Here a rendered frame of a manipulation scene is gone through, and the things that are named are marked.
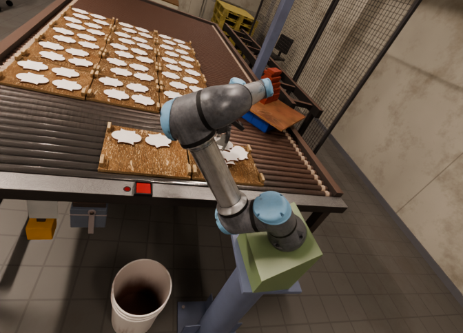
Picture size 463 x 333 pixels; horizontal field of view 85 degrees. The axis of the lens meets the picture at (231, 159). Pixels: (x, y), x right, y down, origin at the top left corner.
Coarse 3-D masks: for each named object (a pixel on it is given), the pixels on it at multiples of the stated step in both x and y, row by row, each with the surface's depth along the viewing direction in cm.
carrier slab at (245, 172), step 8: (192, 160) 136; (248, 160) 155; (232, 168) 143; (240, 168) 146; (248, 168) 148; (256, 168) 151; (192, 176) 126; (200, 176) 128; (232, 176) 137; (240, 176) 140; (248, 176) 142; (256, 176) 145; (240, 184) 137; (248, 184) 138; (256, 184) 140
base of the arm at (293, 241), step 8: (296, 216) 96; (296, 224) 91; (304, 224) 97; (296, 232) 92; (304, 232) 94; (272, 240) 95; (280, 240) 92; (288, 240) 91; (296, 240) 92; (304, 240) 94; (280, 248) 94; (288, 248) 93; (296, 248) 94
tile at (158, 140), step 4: (148, 136) 138; (152, 136) 138; (156, 136) 140; (160, 136) 141; (164, 136) 142; (148, 140) 134; (152, 140) 136; (156, 140) 137; (160, 140) 138; (164, 140) 139; (168, 140) 140; (148, 144) 133; (152, 144) 133; (156, 144) 134; (160, 144) 135; (164, 144) 136; (168, 144) 139; (156, 148) 132
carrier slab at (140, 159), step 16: (112, 128) 133; (128, 128) 138; (112, 144) 124; (144, 144) 132; (176, 144) 142; (112, 160) 116; (128, 160) 119; (144, 160) 123; (160, 160) 127; (176, 160) 132; (160, 176) 120; (176, 176) 123
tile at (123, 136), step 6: (114, 132) 129; (120, 132) 131; (126, 132) 133; (132, 132) 135; (114, 138) 126; (120, 138) 128; (126, 138) 129; (132, 138) 131; (138, 138) 133; (132, 144) 127
